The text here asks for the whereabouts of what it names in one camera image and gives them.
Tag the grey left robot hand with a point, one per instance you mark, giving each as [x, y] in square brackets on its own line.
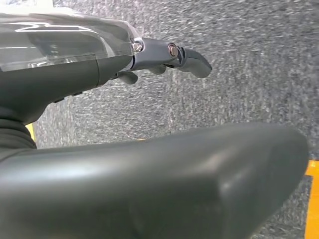
[50, 49]

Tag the yellow floor tape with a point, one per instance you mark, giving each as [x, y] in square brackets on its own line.
[31, 132]
[312, 204]

